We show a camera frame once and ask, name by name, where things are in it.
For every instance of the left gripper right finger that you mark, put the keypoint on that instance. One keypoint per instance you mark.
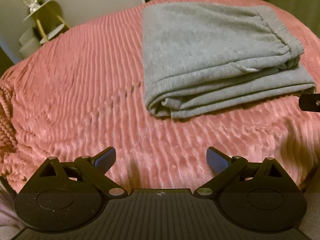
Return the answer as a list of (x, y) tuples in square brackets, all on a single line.
[(238, 177)]

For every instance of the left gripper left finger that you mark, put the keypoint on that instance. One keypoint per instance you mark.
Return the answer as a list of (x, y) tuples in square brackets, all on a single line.
[(84, 177)]

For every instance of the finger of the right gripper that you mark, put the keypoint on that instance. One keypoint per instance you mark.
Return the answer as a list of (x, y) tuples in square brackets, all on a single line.
[(309, 102)]

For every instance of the grey sweatpants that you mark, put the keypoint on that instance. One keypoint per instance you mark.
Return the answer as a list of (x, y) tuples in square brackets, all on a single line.
[(192, 53)]

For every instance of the pink ribbed bedspread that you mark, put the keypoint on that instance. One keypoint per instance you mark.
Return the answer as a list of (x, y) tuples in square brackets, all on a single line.
[(83, 92)]

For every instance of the white stacked boxes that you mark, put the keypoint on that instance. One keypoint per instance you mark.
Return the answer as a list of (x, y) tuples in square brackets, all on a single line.
[(29, 43)]

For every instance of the gold tiered side table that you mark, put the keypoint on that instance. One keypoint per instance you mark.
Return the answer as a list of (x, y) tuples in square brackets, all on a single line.
[(48, 21)]

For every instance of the white drawstring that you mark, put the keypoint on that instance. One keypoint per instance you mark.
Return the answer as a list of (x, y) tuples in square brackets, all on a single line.
[(248, 70)]

